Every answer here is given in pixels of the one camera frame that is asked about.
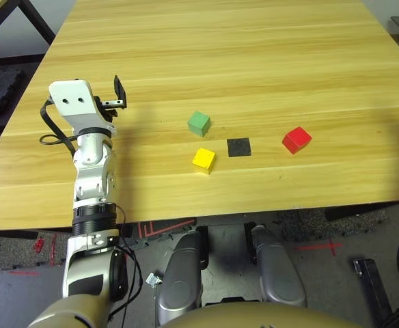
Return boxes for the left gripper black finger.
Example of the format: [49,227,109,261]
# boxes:
[113,74,128,111]

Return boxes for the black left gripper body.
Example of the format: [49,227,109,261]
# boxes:
[94,96,123,122]

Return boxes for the green wooden block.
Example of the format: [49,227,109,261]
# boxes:
[187,110,211,138]

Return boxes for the yellow wooden block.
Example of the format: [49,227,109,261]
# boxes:
[192,147,217,176]

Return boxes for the red wooden block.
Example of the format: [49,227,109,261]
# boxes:
[281,126,313,155]

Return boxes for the black square pad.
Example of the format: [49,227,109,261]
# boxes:
[226,137,253,159]

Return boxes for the speckled foam mat piece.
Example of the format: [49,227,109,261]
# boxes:
[0,232,70,271]
[276,208,390,242]

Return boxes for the robot's grey left leg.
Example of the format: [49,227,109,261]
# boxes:
[154,229,204,327]

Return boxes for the robot's grey leg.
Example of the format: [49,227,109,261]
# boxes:
[250,225,308,308]
[154,229,204,327]

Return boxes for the robot's grey right leg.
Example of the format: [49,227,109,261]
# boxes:
[250,225,308,308]

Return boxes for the tan robot torso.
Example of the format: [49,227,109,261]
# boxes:
[158,302,368,328]

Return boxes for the black metal floor bar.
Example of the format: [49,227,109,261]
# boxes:
[353,258,391,328]

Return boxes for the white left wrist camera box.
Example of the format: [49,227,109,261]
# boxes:
[48,79,115,135]

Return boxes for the black left wrist camera cable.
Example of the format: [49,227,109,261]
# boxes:
[39,97,79,158]

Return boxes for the black metal table frame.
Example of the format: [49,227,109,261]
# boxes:
[0,0,56,47]

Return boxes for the thin hanging arm cable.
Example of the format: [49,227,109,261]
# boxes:
[110,204,144,320]

